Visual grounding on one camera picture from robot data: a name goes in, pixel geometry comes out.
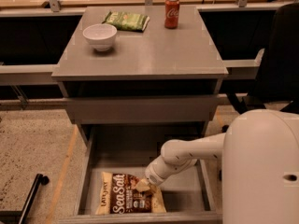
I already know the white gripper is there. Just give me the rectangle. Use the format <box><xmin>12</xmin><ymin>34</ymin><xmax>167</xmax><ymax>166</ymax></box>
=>
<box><xmin>135</xmin><ymin>165</ymin><xmax>164</xmax><ymax>194</ymax></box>

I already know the brown sea salt chip bag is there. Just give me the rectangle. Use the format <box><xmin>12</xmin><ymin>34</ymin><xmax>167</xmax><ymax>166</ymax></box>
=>
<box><xmin>95</xmin><ymin>172</ymin><xmax>166</xmax><ymax>215</ymax></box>

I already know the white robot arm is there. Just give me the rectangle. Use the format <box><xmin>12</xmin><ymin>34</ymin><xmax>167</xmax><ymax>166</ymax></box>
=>
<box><xmin>145</xmin><ymin>109</ymin><xmax>299</xmax><ymax>224</ymax></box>

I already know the open grey middle drawer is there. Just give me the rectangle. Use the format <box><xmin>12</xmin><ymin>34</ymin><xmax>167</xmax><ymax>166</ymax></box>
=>
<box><xmin>59</xmin><ymin>124</ymin><xmax>222</xmax><ymax>224</ymax></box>

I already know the grey drawer cabinet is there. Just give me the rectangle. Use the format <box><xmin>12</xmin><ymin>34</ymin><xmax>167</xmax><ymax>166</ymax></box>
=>
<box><xmin>52</xmin><ymin>6</ymin><xmax>228</xmax><ymax>141</ymax></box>

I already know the closed grey top drawer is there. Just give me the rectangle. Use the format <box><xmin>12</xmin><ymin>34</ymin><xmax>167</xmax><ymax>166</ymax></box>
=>
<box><xmin>66</xmin><ymin>95</ymin><xmax>218</xmax><ymax>124</ymax></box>

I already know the green chip bag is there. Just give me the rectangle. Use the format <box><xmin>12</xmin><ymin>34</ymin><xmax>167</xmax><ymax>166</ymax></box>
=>
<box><xmin>103</xmin><ymin>11</ymin><xmax>150</xmax><ymax>32</ymax></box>

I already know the black chair leg with caster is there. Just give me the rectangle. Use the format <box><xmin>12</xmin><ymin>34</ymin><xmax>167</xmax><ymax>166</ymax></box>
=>
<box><xmin>0</xmin><ymin>174</ymin><xmax>50</xmax><ymax>224</ymax></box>

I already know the white ceramic bowl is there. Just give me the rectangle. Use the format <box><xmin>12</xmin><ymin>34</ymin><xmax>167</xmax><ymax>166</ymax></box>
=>
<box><xmin>83</xmin><ymin>23</ymin><xmax>118</xmax><ymax>51</ymax></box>

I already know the black office chair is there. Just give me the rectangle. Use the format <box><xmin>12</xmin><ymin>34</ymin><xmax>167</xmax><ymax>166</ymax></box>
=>
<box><xmin>226</xmin><ymin>3</ymin><xmax>299</xmax><ymax>114</ymax></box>

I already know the red cola can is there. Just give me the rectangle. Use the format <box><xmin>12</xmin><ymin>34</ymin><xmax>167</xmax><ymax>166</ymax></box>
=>
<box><xmin>164</xmin><ymin>0</ymin><xmax>179</xmax><ymax>29</ymax></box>

